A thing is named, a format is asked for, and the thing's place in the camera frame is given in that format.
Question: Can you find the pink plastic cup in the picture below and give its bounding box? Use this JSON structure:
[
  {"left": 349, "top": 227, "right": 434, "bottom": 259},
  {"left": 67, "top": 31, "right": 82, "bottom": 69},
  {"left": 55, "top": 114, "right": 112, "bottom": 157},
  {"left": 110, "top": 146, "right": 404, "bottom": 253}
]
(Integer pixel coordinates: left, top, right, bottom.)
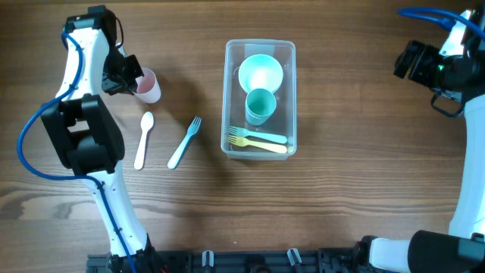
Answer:
[{"left": 135, "top": 67, "right": 161, "bottom": 104}]

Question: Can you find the white plastic spoon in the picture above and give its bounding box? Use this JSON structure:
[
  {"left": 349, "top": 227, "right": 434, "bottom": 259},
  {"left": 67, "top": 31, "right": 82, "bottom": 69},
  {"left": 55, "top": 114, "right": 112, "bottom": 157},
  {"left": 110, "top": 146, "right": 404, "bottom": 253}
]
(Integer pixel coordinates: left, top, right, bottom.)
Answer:
[{"left": 133, "top": 111, "right": 155, "bottom": 170}]

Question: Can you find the light blue plastic fork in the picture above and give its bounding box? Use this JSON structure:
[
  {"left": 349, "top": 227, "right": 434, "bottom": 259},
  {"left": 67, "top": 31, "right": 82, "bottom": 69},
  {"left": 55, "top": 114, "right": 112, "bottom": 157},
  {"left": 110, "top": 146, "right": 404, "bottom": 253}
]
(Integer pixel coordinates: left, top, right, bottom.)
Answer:
[{"left": 167, "top": 116, "right": 202, "bottom": 169}]

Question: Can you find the mint green plastic fork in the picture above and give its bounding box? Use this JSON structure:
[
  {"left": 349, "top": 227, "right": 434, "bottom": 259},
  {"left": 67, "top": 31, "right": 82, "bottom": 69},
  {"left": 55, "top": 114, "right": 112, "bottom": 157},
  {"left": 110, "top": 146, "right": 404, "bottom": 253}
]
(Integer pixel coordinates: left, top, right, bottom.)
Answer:
[{"left": 229, "top": 126, "right": 288, "bottom": 144}]

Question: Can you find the blue plastic bowl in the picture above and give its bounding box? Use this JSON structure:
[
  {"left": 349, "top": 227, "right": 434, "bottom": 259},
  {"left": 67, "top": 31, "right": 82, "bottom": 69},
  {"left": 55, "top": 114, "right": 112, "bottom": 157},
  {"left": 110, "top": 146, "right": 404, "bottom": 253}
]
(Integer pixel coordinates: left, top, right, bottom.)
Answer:
[{"left": 238, "top": 54, "right": 283, "bottom": 93}]

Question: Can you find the yellow plastic fork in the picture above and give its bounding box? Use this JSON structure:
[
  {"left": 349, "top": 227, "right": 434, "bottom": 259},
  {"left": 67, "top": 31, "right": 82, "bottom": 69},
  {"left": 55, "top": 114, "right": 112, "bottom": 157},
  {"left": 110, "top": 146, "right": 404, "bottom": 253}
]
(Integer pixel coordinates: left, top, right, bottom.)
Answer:
[{"left": 228, "top": 136, "right": 287, "bottom": 153}]

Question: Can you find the green plastic cup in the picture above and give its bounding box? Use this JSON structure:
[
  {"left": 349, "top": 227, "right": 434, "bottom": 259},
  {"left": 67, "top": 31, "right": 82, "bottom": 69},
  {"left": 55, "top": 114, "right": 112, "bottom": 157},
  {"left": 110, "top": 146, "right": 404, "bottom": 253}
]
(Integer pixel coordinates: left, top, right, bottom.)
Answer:
[{"left": 245, "top": 89, "right": 277, "bottom": 115}]

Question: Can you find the blue plastic cup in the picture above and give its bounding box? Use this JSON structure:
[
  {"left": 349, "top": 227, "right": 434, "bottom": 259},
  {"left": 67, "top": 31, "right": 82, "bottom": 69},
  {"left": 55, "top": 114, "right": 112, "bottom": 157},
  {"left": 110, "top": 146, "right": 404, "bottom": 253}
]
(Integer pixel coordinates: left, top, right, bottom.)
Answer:
[{"left": 246, "top": 110, "right": 273, "bottom": 126}]

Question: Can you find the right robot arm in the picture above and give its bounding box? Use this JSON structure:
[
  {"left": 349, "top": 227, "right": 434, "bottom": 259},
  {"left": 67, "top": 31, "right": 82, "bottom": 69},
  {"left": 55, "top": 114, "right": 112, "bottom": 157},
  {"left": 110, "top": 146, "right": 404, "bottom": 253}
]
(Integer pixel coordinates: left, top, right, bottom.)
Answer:
[{"left": 365, "top": 40, "right": 484, "bottom": 272}]

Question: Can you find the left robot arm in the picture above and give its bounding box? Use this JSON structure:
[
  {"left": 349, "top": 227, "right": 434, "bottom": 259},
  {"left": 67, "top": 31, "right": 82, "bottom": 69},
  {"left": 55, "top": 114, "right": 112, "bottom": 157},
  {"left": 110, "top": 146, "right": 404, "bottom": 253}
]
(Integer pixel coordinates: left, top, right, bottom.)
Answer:
[{"left": 40, "top": 5, "right": 163, "bottom": 272}]

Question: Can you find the clear plastic container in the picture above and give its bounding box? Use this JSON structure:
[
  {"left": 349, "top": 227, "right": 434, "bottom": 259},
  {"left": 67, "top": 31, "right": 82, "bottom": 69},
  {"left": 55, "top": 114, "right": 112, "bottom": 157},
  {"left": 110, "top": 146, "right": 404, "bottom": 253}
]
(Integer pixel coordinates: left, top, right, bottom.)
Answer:
[{"left": 221, "top": 39, "right": 297, "bottom": 161}]

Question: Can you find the left blue cable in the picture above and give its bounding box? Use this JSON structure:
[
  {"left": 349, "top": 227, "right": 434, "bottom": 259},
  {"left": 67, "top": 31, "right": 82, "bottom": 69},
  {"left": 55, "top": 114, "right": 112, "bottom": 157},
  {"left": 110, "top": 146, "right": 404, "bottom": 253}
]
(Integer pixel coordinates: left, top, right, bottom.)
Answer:
[{"left": 16, "top": 32, "right": 138, "bottom": 273}]

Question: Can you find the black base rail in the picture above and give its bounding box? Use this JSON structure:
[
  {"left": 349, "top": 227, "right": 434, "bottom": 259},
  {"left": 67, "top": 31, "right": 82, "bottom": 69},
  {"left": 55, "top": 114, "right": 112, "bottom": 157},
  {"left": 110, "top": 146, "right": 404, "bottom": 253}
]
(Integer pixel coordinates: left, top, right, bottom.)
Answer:
[{"left": 86, "top": 245, "right": 380, "bottom": 273}]

